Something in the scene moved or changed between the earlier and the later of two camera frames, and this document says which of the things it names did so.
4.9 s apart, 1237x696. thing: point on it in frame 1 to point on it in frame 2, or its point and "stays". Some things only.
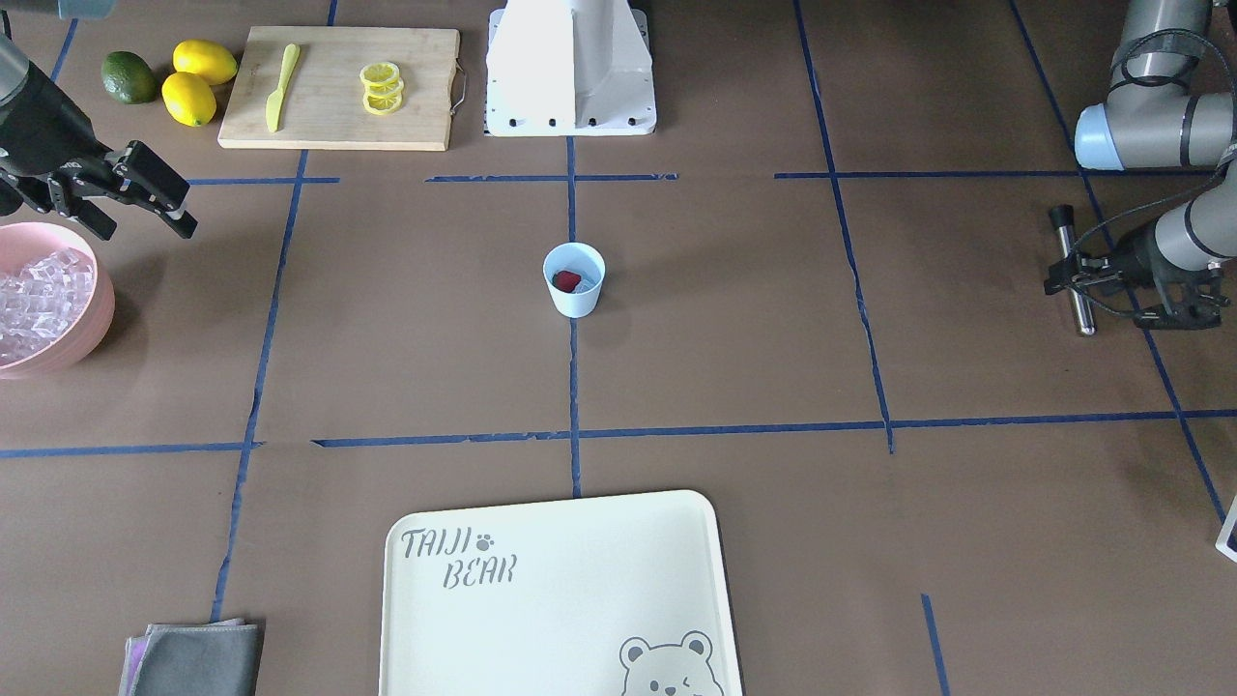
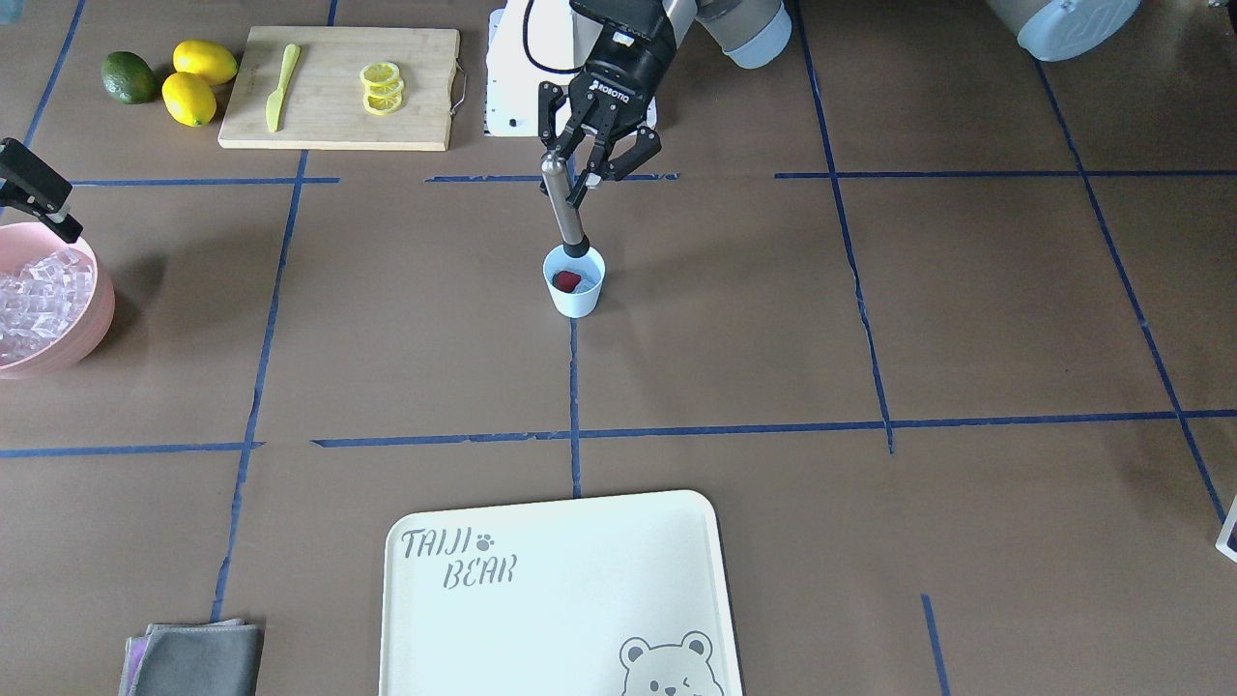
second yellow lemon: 188,99 stays
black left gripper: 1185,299 to 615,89
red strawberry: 565,281 stays
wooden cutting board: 323,106 stays
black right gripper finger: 148,179 to 31,183
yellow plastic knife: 274,101 stays
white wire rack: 1226,540 stays
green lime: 127,77 stays
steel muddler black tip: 1062,216 to 559,186
